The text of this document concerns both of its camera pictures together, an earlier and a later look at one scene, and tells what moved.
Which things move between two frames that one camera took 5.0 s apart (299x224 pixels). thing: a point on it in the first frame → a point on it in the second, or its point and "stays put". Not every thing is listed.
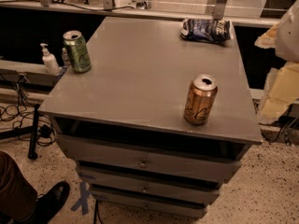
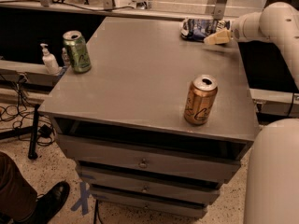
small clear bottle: [65, 58] stays put
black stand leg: [35, 133] stays put
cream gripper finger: [268, 40] → [245, 28]
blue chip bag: [207, 30] stays put
